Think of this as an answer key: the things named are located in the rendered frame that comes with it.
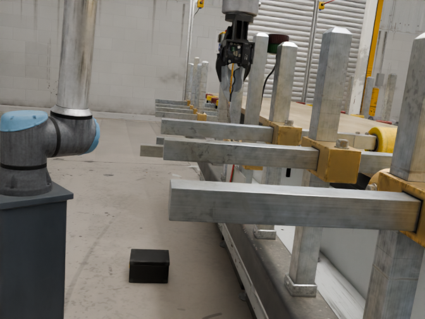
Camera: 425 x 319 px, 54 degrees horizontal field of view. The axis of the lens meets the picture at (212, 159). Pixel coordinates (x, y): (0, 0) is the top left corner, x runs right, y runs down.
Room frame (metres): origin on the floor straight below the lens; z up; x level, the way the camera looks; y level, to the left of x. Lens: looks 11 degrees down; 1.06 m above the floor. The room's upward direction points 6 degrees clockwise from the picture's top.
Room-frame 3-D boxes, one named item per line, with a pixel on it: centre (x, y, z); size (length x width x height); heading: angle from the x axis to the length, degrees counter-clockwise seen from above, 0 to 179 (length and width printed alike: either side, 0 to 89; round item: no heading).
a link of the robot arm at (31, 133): (1.43, 0.65, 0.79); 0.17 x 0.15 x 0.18; 141
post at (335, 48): (0.68, -0.18, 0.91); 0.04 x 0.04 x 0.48; 9
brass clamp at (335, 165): (0.66, -0.18, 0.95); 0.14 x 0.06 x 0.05; 9
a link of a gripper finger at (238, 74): (1.09, -0.05, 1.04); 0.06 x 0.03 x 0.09; 9
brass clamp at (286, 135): (0.91, -0.14, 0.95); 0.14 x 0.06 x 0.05; 9
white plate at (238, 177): (1.20, -0.07, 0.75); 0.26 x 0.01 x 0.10; 9
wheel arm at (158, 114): (2.37, 0.13, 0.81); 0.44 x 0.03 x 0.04; 99
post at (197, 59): (2.91, 0.17, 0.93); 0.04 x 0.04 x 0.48; 9
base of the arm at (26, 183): (1.43, 0.66, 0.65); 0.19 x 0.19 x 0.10
